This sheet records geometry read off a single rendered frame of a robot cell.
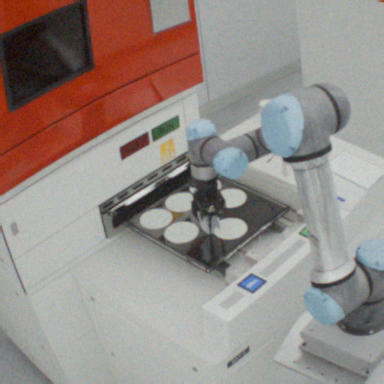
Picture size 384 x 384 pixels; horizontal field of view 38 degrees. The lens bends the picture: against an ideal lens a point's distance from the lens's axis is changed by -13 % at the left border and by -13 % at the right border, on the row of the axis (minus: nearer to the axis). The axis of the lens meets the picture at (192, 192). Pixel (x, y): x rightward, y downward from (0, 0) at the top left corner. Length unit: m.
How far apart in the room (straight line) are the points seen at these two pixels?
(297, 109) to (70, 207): 0.88
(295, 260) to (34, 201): 0.75
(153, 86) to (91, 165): 0.30
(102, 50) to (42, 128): 0.27
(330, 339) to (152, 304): 0.56
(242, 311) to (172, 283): 0.37
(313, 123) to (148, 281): 0.84
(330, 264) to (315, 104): 0.35
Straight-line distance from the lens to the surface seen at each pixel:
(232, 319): 1.49
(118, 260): 1.92
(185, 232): 1.86
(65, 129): 1.66
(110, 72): 1.70
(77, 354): 2.15
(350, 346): 1.49
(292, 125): 1.16
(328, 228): 1.27
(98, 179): 1.86
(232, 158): 1.52
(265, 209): 1.92
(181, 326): 1.67
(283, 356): 1.57
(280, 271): 1.60
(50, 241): 1.83
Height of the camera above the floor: 2.04
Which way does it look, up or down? 34 degrees down
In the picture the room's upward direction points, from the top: 7 degrees counter-clockwise
